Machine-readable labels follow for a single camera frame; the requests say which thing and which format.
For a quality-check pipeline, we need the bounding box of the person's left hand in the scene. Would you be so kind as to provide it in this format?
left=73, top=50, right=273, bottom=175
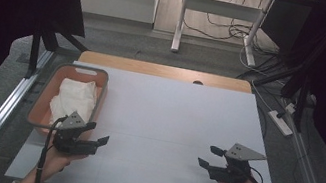
left=18, top=140, right=89, bottom=183

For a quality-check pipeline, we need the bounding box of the orange basket with grey rim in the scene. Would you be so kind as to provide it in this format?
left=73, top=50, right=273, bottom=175
left=23, top=57, right=112, bottom=146

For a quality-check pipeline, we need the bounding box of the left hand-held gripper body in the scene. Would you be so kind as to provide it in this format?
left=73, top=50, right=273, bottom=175
left=50, top=108, right=104, bottom=160

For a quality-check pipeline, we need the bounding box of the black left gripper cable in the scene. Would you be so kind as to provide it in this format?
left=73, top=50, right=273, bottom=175
left=33, top=112, right=69, bottom=183

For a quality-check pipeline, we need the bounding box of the black metal stand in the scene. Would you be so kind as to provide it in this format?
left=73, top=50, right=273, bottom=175
left=228, top=0, right=326, bottom=137
left=24, top=26, right=90, bottom=88

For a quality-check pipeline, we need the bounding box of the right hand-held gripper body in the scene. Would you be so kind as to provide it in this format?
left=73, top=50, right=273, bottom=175
left=206, top=138, right=270, bottom=183

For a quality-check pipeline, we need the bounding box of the white plug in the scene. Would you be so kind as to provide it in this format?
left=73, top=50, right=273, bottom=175
left=283, top=102, right=298, bottom=116

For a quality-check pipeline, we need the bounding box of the white baby romper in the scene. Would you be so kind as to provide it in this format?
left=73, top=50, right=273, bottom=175
left=46, top=74, right=102, bottom=133

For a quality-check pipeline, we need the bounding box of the white table mat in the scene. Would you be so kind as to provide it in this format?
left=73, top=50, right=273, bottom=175
left=4, top=51, right=302, bottom=183

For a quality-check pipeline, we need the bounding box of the bundle of floor cables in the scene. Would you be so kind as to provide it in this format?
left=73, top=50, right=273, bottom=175
left=179, top=0, right=290, bottom=57

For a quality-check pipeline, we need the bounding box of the white desk frame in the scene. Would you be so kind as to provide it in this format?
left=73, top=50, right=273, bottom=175
left=170, top=0, right=275, bottom=69

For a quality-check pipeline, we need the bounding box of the white power strip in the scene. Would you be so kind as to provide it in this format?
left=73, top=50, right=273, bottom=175
left=264, top=108, right=297, bottom=139

